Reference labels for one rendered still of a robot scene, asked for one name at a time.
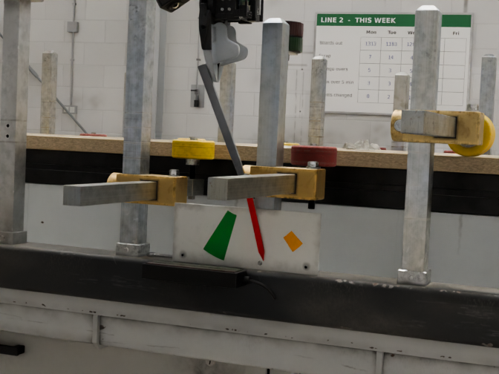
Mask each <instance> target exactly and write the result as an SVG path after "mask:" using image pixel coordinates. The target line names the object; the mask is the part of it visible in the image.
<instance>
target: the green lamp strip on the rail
mask: <svg viewBox="0 0 499 374"><path fill-rule="evenodd" d="M152 262H157V263H171V264H179V265H186V266H200V267H208V268H215V269H229V270H237V271H239V272H240V271H242V270H243V269H233V268H226V267H219V266H204V265H197V264H189V263H175V262H168V261H160V260H155V261H152Z"/></svg>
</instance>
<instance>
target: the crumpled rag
mask: <svg viewBox="0 0 499 374"><path fill-rule="evenodd" d="M342 148H346V149H353V150H354V149H356V150H357V149H358V150H359V149H361V150H381V149H380V147H379V146H378V145H377V144H373V143H371V144H369V142H368V140H366V141H364V142H363V141H362V139H361V140H360V141H357V142H356V143H355V144H352V143H347V142H346V143H345V144H344V145H343V147H342Z"/></svg>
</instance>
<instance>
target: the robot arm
mask: <svg viewBox="0 0 499 374"><path fill-rule="evenodd" d="M156 1H157V3H158V5H159V7H160V8H161V9H163V10H166V11H168V12H170V13H172V12H174V11H176V10H177V9H179V8H180V7H181V6H183V5H184V4H185V3H187V2H188V1H190V0H156ZM199 8H200V12H199V33H200V42H201V47H202V49H203V56H204V59H205V62H206V66H207V68H208V70H209V73H210V75H211V77H212V80H213V82H219V81H220V78H221V75H222V72H223V69H224V66H225V65H229V64H232V63H234V62H239V61H242V60H245V59H246V58H247V56H248V48H247V47H246V46H244V45H242V44H240V43H238V42H237V39H236V29H235V28H234V27H233V26H231V25H230V22H238V23H239V24H252V23H253V22H263V17H264V0H261V15H260V0H200V1H199Z"/></svg>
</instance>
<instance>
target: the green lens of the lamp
mask: <svg viewBox="0 0 499 374"><path fill-rule="evenodd" d="M289 50H295V51H300V52H301V53H302V52H303V39H302V38H298V37H290V36H289Z"/></svg>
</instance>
